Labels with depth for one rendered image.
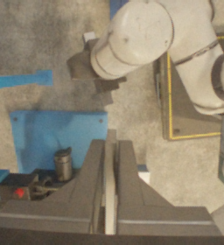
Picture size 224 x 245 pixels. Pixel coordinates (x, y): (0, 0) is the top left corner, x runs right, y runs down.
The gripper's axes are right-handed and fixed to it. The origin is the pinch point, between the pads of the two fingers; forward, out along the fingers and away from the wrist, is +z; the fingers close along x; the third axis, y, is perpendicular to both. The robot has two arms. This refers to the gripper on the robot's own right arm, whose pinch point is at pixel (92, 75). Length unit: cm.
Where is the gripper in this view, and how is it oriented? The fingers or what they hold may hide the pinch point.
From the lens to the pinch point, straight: 57.3
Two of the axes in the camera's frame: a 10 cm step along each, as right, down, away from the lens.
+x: -2.7, -9.5, -1.5
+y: 9.1, -3.0, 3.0
